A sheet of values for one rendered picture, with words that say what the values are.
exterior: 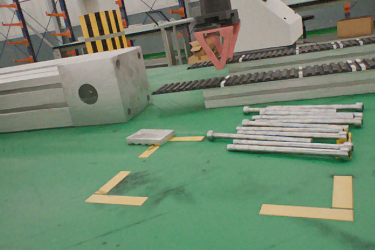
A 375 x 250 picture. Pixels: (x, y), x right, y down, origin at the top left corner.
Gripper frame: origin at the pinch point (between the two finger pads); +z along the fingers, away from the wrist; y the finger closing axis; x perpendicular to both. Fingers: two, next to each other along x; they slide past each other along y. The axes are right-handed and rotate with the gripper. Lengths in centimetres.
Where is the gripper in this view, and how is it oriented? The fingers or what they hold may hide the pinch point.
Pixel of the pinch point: (223, 61)
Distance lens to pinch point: 69.1
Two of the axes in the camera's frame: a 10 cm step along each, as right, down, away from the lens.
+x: 9.5, -0.9, -3.1
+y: -2.7, 3.0, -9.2
